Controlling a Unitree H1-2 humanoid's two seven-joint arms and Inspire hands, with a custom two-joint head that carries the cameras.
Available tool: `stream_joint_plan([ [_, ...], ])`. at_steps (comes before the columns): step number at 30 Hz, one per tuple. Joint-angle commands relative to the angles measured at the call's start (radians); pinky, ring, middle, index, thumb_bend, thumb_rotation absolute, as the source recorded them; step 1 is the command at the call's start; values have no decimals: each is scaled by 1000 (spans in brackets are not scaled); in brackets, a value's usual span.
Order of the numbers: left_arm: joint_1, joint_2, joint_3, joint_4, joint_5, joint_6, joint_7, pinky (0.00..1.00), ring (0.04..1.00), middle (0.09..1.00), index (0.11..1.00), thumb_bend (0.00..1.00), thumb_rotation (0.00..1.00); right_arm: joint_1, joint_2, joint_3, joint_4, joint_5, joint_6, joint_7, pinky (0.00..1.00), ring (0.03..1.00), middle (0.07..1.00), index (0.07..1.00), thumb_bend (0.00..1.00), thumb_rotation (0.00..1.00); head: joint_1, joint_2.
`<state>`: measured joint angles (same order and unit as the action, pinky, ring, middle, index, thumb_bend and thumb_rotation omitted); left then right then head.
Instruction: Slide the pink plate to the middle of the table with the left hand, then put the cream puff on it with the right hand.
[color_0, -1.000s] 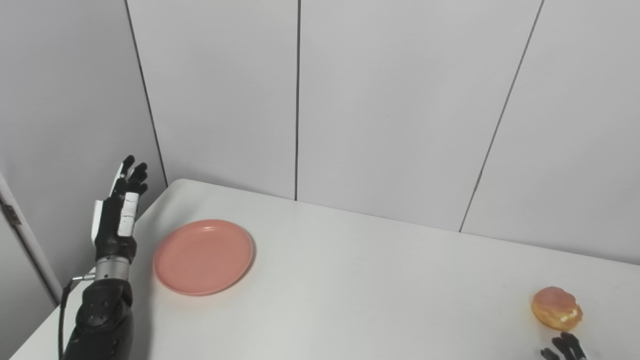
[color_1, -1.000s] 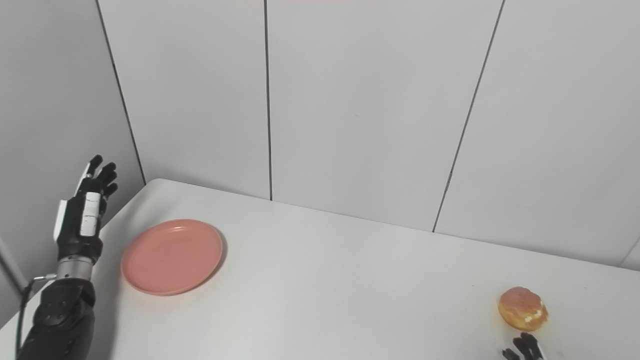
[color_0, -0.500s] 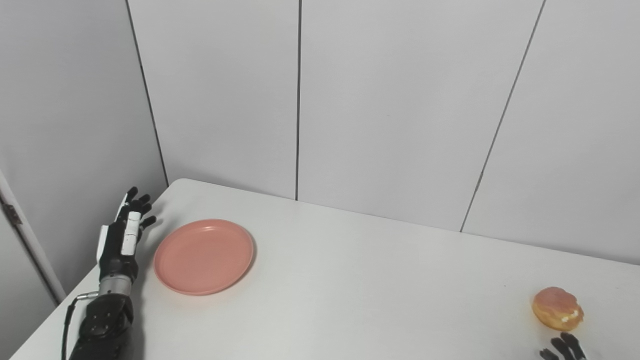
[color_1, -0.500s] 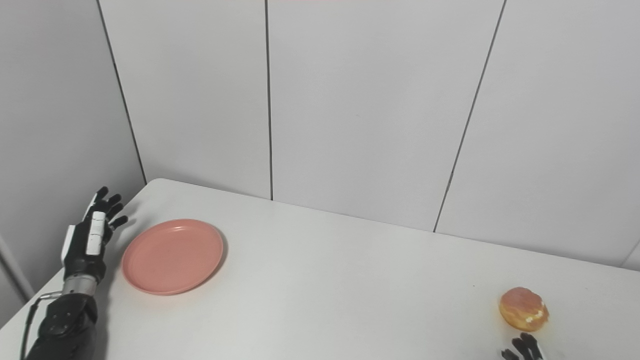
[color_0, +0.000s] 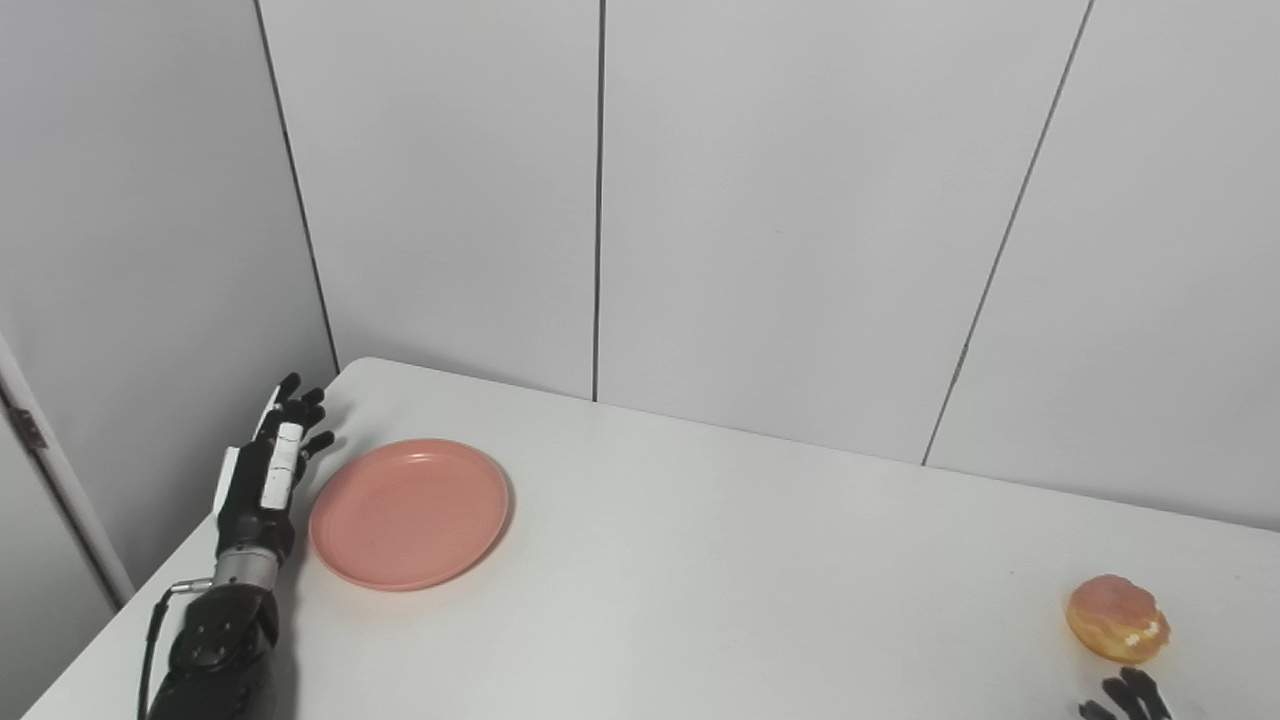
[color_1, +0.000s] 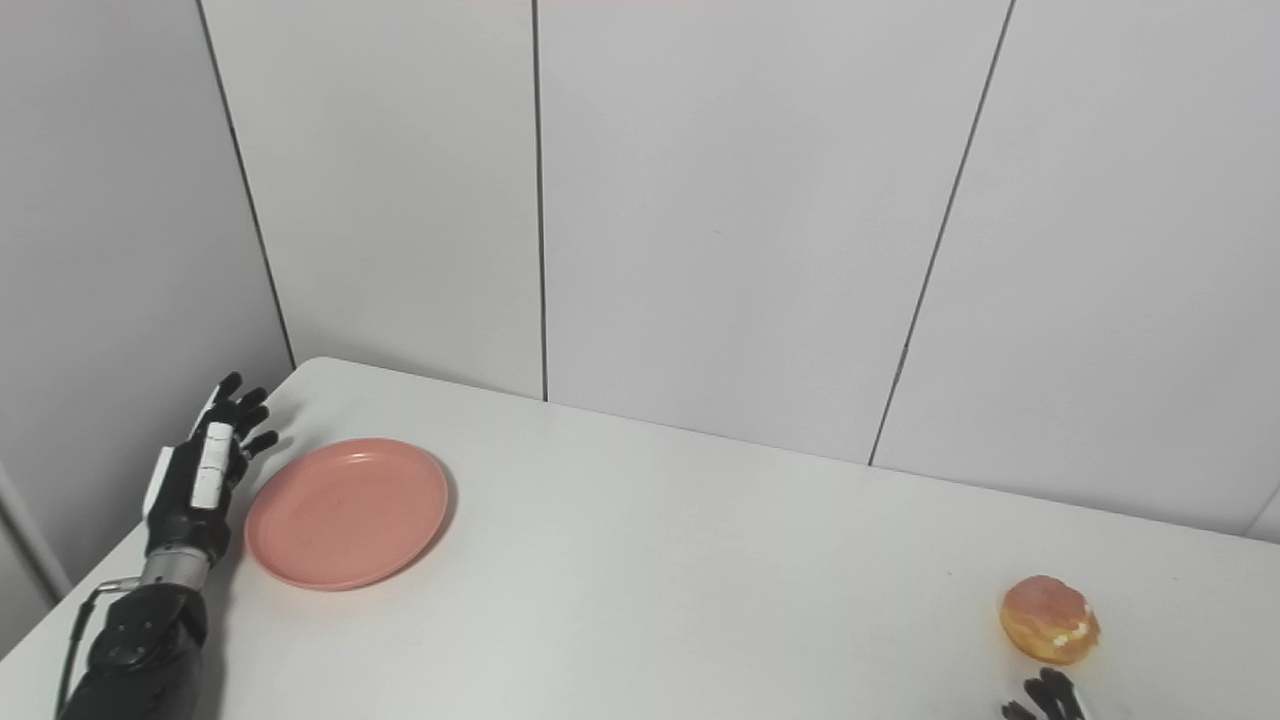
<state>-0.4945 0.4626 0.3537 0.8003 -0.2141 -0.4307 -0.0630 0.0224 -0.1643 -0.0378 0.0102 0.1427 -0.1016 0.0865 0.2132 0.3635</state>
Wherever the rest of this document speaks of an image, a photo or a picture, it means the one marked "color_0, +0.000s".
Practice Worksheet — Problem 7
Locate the white door frame post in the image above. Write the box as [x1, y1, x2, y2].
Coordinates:
[0, 335, 136, 608]

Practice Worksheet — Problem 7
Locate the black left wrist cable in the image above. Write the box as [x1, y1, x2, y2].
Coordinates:
[137, 578, 216, 720]

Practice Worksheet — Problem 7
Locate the cream puff pastry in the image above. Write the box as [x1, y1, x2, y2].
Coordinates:
[1065, 574, 1172, 664]

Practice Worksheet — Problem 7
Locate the grey metal door hinge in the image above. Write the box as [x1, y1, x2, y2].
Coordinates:
[5, 400, 49, 451]

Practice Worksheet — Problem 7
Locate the pink round plate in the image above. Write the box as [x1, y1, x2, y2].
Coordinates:
[308, 438, 511, 592]

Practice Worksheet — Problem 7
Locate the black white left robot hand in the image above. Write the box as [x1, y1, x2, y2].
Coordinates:
[213, 373, 336, 561]

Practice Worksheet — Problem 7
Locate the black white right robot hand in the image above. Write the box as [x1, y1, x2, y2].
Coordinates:
[1078, 667, 1173, 720]

